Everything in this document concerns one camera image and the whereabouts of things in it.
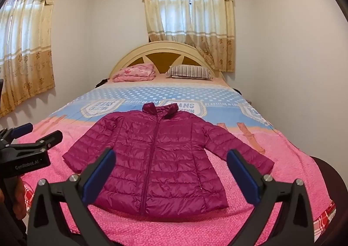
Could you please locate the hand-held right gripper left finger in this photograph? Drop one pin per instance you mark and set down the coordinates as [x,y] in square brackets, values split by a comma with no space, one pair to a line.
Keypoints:
[102,171]

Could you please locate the striped pillow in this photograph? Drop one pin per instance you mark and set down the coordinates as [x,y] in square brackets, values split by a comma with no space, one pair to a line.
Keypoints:
[190,72]

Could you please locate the magenta puffer jacket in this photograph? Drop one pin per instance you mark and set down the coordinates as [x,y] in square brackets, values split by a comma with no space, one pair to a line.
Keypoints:
[168,159]

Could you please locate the person's left hand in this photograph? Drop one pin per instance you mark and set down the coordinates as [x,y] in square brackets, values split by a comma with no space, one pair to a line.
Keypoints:
[20,194]

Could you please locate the pink and blue printed blanket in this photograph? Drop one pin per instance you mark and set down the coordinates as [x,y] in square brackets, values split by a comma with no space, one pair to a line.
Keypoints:
[285,153]

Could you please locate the pink folded blanket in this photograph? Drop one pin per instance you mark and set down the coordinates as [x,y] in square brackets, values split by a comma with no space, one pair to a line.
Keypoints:
[134,72]

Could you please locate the dark wooden footboard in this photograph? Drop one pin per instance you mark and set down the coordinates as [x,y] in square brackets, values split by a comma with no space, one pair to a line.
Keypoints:
[333,180]

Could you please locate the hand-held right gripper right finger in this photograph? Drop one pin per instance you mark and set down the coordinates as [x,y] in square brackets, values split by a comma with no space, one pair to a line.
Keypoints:
[240,172]

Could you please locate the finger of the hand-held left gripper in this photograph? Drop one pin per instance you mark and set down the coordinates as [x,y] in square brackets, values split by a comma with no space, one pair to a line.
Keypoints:
[51,138]
[23,129]

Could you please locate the beige floral curtain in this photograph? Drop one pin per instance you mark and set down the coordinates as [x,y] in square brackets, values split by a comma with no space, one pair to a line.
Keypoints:
[27,50]
[214,17]
[165,12]

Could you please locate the cream wooden headboard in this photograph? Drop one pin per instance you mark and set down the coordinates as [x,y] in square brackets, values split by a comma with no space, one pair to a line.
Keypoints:
[163,57]

